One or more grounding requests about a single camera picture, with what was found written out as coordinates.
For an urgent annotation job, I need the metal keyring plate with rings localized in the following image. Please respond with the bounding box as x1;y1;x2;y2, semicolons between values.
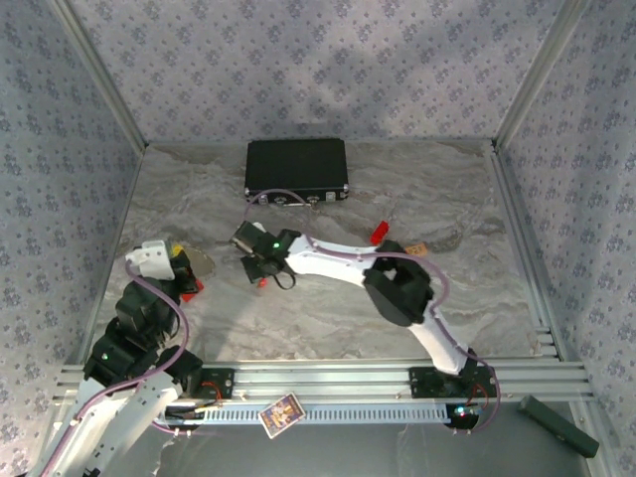
184;246;219;281

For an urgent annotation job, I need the black hard case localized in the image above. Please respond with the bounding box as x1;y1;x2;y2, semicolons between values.
242;137;351;208

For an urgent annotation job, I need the black controller board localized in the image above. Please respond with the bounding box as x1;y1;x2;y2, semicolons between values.
443;402;482;431
163;405;206;431

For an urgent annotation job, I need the playing card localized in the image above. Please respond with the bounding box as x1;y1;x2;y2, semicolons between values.
257;392;306;440

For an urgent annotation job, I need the black rectangular bar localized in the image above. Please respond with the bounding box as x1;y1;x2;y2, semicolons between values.
516;395;601;458

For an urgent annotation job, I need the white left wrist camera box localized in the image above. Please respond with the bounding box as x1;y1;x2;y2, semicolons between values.
123;238;176;280

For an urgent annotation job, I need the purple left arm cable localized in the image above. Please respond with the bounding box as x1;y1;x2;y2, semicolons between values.
47;257;191;477

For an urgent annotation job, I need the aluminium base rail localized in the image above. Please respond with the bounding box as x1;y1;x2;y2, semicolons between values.
55;360;596;404

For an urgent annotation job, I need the slotted cable duct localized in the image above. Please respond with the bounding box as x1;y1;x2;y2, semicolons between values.
148;403;454;426

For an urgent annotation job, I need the aluminium frame post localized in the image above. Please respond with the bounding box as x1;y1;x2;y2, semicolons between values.
491;0;595;153
49;0;149;150

